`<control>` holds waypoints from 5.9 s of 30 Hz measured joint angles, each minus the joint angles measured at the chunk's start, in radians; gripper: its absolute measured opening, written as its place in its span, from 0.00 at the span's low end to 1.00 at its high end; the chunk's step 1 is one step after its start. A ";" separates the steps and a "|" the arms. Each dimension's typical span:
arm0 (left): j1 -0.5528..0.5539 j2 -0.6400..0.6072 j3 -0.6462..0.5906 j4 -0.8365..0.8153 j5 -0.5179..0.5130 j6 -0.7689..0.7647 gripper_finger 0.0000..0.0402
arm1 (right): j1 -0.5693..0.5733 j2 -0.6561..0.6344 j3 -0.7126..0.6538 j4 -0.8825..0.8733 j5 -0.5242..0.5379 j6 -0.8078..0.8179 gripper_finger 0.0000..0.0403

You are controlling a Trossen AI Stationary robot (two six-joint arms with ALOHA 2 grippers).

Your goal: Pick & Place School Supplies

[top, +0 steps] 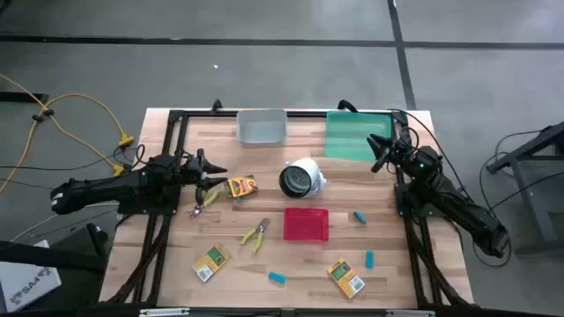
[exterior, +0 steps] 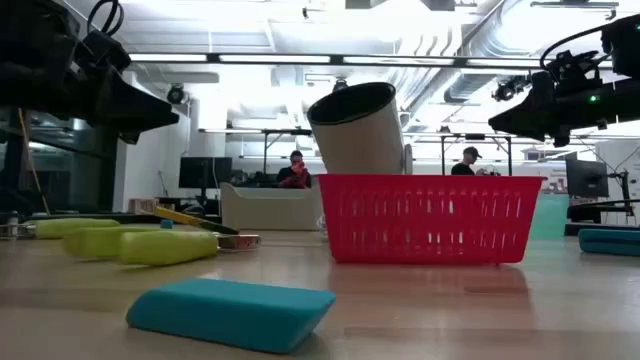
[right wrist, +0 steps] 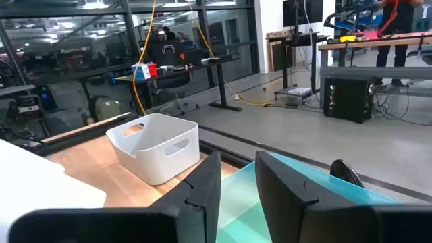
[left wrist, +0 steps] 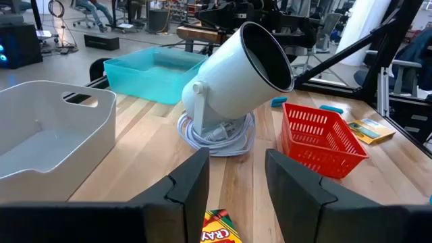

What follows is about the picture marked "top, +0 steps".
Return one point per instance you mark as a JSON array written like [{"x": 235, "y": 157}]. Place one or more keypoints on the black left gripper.
[{"x": 194, "y": 171}]

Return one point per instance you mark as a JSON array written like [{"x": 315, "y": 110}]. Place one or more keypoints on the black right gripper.
[{"x": 401, "y": 154}]

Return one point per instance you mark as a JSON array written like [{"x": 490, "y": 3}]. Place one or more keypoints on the crayola crayon box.
[
  {"x": 241, "y": 186},
  {"x": 211, "y": 263},
  {"x": 346, "y": 278}
]

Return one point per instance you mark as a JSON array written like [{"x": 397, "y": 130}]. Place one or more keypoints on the red plastic basket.
[{"x": 306, "y": 224}]

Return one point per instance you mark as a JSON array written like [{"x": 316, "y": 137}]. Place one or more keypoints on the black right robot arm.
[{"x": 458, "y": 207}]

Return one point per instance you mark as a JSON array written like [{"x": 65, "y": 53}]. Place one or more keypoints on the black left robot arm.
[{"x": 110, "y": 187}]

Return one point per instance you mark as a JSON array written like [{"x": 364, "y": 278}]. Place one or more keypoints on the teal plastic tray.
[{"x": 348, "y": 136}]

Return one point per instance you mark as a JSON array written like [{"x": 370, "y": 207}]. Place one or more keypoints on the grey plastic bin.
[{"x": 262, "y": 130}]

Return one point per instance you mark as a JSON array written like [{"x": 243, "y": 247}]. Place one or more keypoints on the white mug black inside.
[{"x": 308, "y": 174}]

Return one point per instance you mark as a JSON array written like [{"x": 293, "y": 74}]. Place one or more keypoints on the black side table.
[{"x": 529, "y": 145}]

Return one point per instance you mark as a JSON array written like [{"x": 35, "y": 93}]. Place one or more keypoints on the black equipment stand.
[{"x": 44, "y": 257}]

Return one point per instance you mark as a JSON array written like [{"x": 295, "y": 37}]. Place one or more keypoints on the black floor bar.
[{"x": 22, "y": 97}]

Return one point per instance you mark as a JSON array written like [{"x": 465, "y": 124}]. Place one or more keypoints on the white cardboard box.
[{"x": 26, "y": 282}]

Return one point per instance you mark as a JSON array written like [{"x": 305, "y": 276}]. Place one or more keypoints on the black frame clamp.
[
  {"x": 346, "y": 105},
  {"x": 216, "y": 105}
]

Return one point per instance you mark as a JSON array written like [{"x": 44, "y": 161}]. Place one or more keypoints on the black aluminium table frame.
[{"x": 304, "y": 114}]

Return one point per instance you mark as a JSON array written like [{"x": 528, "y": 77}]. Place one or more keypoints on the silver metal bracket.
[
  {"x": 410, "y": 313},
  {"x": 163, "y": 312}
]

